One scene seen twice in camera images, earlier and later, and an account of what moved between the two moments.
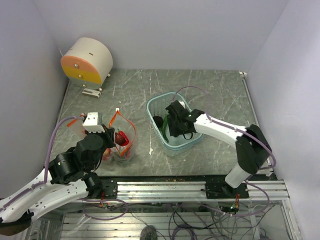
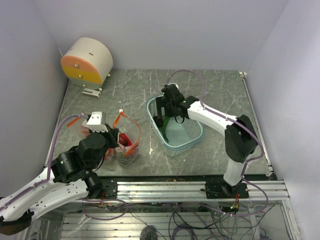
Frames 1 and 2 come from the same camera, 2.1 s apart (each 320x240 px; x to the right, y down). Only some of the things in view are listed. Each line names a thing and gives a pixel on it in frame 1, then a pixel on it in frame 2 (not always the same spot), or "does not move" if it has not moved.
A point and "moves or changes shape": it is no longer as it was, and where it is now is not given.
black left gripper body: (107, 142) does not move
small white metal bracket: (91, 92) does not move
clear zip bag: (124, 138) moves or changes shape
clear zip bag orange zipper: (76, 133) -> (117, 117)
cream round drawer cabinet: (88, 62) does not move
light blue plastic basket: (156, 105) does not move
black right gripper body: (174, 127) -> (169, 110)
